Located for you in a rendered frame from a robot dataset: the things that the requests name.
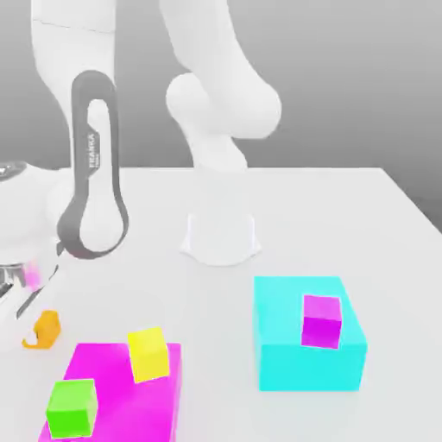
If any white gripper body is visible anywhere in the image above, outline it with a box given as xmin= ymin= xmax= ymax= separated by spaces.
xmin=9 ymin=260 xmax=70 ymax=332

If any small orange cube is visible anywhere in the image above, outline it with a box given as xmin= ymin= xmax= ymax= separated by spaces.
xmin=22 ymin=309 xmax=63 ymax=350

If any small green cube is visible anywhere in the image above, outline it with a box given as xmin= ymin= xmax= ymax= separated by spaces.
xmin=45 ymin=378 xmax=99 ymax=440

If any small yellow cube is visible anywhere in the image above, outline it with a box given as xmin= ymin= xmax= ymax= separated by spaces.
xmin=126 ymin=325 xmax=171 ymax=385

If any small purple cube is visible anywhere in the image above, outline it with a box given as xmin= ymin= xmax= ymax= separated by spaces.
xmin=300 ymin=294 xmax=344 ymax=350

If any large magenta box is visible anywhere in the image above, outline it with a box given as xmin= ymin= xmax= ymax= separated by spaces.
xmin=36 ymin=341 xmax=183 ymax=442

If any large cyan box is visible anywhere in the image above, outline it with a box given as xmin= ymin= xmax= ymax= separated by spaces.
xmin=253 ymin=275 xmax=369 ymax=394

